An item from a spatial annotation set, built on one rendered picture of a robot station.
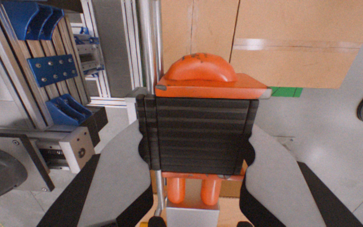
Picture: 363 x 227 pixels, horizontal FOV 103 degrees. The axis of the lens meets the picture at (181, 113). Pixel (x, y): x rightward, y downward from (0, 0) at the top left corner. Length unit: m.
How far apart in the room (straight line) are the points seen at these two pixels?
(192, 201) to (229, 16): 0.75
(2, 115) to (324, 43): 1.31
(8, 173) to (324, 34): 1.27
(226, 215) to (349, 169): 2.32
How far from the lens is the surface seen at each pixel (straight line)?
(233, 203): 0.47
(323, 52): 1.01
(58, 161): 0.67
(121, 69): 1.24
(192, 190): 0.20
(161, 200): 0.18
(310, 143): 2.14
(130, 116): 0.89
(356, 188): 3.07
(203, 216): 0.20
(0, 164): 0.64
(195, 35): 0.78
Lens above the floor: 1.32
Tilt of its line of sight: 63 degrees down
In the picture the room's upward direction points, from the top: 174 degrees counter-clockwise
